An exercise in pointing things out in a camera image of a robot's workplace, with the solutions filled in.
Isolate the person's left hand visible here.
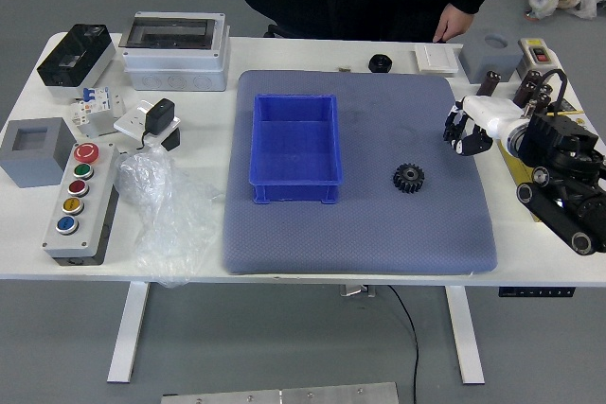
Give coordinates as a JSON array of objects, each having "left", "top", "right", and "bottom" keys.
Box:
[{"left": 433, "top": 4, "right": 474, "bottom": 44}]

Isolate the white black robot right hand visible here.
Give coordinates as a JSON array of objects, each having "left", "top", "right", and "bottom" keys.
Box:
[{"left": 442, "top": 95, "right": 529, "bottom": 159}]

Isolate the big black gear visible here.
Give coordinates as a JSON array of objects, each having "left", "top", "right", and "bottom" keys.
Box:
[{"left": 391, "top": 162, "right": 426, "bottom": 196}]

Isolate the grey box with round hole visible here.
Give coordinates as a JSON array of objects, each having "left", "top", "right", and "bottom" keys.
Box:
[{"left": 459, "top": 33, "right": 522, "bottom": 85}]

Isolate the yellow white cardboard box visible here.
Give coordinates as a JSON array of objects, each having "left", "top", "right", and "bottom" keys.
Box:
[{"left": 496, "top": 109, "right": 588, "bottom": 225}]

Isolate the white distribution box clear lid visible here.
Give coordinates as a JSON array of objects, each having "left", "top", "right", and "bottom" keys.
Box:
[{"left": 121, "top": 11, "right": 232, "bottom": 92}]

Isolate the blue plastic box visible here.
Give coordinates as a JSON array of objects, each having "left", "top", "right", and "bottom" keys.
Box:
[{"left": 249, "top": 93, "right": 344, "bottom": 206}]

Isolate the brown cylindrical capacitor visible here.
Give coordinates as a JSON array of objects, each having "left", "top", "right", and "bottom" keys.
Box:
[
  {"left": 516, "top": 69, "right": 544, "bottom": 93},
  {"left": 534, "top": 83, "right": 555, "bottom": 114},
  {"left": 475, "top": 70, "right": 503, "bottom": 97},
  {"left": 513, "top": 80, "right": 539, "bottom": 106}
]

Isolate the grey-blue mat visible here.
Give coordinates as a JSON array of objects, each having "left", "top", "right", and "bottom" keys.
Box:
[{"left": 222, "top": 69, "right": 500, "bottom": 276}]

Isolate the black table control panel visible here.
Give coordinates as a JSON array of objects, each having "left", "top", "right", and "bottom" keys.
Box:
[{"left": 499, "top": 287, "right": 577, "bottom": 299}]

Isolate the black power adapter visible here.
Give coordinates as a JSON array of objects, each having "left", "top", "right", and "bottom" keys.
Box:
[{"left": 139, "top": 97, "right": 176, "bottom": 149}]

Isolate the small black block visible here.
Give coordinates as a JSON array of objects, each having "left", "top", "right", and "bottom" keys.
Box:
[{"left": 160, "top": 128, "right": 182, "bottom": 152}]

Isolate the white table leg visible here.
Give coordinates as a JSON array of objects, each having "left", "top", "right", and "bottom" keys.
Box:
[
  {"left": 106, "top": 282, "right": 152, "bottom": 384},
  {"left": 444, "top": 286, "right": 487, "bottom": 385}
]

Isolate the white blue circuit breaker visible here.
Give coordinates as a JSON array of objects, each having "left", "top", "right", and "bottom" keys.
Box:
[{"left": 80, "top": 85, "right": 126, "bottom": 124}]

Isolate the white orange circuit breaker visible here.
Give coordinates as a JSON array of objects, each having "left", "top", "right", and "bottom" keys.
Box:
[{"left": 70, "top": 99, "right": 101, "bottom": 139}]

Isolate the clear plastic bag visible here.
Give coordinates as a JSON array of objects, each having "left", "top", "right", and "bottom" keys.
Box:
[{"left": 115, "top": 146, "right": 229, "bottom": 290}]

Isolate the grey push button station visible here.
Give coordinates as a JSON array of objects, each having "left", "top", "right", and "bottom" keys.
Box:
[{"left": 41, "top": 140, "right": 122, "bottom": 267}]

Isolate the grey cube with square hole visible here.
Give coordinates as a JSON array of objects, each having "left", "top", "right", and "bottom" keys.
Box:
[{"left": 0, "top": 116, "right": 77, "bottom": 189}]

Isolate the grey metal plate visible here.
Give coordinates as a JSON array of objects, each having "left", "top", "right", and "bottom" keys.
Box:
[{"left": 160, "top": 381, "right": 401, "bottom": 404}]

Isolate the white wall switch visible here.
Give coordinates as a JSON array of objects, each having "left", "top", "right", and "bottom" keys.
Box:
[{"left": 414, "top": 43, "right": 460, "bottom": 77}]

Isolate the grey switch box red button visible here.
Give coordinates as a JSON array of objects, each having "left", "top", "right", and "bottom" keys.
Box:
[{"left": 514, "top": 37, "right": 561, "bottom": 81}]

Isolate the metal bracket under table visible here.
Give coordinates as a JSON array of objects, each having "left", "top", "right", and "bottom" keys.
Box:
[{"left": 338, "top": 284, "right": 378, "bottom": 299}]

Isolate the white wall socket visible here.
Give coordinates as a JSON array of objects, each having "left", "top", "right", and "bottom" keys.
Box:
[{"left": 113, "top": 99, "right": 183, "bottom": 146}]

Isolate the black floor cable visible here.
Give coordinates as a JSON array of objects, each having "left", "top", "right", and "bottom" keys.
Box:
[{"left": 387, "top": 285, "right": 420, "bottom": 404}]

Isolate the black-lid grey enclosure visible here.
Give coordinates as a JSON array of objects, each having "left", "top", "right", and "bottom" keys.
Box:
[{"left": 36, "top": 23, "right": 117, "bottom": 98}]

